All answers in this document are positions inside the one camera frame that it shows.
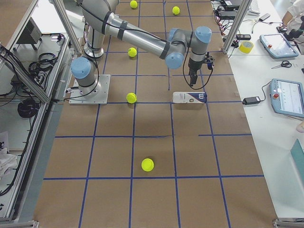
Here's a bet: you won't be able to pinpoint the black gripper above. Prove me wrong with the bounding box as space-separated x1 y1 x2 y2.
188 53 205 85

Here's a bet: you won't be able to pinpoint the white blue tennis ball can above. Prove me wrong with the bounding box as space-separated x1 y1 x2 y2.
172 92 207 104

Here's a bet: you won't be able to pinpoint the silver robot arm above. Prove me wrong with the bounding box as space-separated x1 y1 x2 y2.
76 0 214 87

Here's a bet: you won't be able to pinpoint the yellow tennis ball mid table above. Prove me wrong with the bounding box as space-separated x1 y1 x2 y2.
128 47 137 57

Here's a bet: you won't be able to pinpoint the yellow tennis ball by base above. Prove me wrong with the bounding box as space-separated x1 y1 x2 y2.
126 93 137 104

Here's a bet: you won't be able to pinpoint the yellow tennis ball far right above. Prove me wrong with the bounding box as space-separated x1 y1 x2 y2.
172 6 180 15

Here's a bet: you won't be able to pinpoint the yellow tennis ball far left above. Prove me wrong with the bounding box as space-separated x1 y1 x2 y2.
130 0 138 9

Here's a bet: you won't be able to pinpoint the yellow tennis ball near front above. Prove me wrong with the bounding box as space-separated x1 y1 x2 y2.
141 158 154 172

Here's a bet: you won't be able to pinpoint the yellow tape roll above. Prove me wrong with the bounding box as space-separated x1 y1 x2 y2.
239 41 254 54

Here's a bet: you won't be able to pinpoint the black power adapter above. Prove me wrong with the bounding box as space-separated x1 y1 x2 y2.
242 96 261 105

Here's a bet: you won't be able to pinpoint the far blue teach pendant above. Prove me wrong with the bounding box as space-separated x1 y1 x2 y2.
259 33 298 58

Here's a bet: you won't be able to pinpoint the blue teach pendant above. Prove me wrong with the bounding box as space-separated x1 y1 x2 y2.
259 33 298 58
269 78 304 118

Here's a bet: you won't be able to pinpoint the near blue teach pendant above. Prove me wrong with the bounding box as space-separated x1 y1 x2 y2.
269 78 304 118

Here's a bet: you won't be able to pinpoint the black handled scissors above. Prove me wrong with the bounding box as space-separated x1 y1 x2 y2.
272 60 292 69

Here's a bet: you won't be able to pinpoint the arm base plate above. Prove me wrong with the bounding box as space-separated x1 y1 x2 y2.
69 75 111 105

